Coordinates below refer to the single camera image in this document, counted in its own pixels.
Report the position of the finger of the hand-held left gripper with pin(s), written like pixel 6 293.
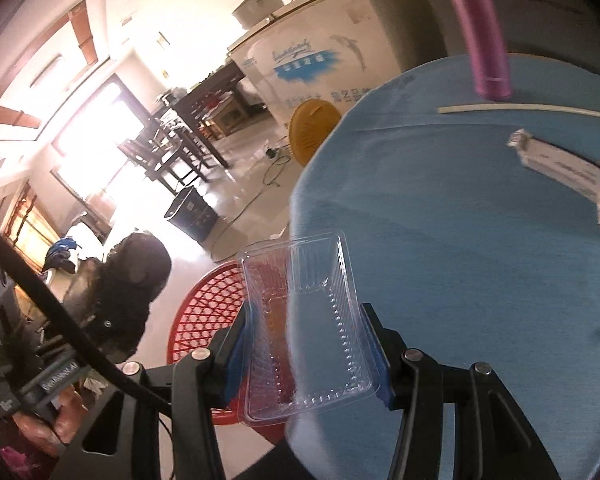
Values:
pixel 105 332

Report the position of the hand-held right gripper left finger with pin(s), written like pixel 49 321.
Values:
pixel 237 355

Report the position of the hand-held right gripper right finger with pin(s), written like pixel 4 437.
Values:
pixel 380 375

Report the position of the black plastic bag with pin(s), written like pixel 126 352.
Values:
pixel 125 285

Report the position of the red plastic basket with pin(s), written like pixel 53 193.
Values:
pixel 205 305

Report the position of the clear plastic tray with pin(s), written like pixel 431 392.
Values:
pixel 310 320

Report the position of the person's left hand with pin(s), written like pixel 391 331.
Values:
pixel 45 425

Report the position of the blue cloth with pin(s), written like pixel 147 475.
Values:
pixel 60 247

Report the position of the blue tablecloth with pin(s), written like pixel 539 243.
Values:
pixel 455 260

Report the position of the dark blue bin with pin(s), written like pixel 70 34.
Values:
pixel 192 215

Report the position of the dark wooden chairs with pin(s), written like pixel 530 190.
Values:
pixel 155 155

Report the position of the yellow round stool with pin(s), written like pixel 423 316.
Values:
pixel 312 127

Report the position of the dark wooden table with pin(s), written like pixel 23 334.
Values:
pixel 210 90

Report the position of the white printed medicine box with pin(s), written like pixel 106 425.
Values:
pixel 565 165

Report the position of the long white plastic stick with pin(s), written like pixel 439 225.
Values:
pixel 505 108

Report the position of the white chest freezer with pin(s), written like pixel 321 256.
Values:
pixel 330 60

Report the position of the white rice cooker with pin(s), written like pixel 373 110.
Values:
pixel 255 7

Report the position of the purple thermos bottle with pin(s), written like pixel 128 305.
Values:
pixel 480 35

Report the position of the grey panelled cabinet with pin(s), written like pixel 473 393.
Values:
pixel 545 10

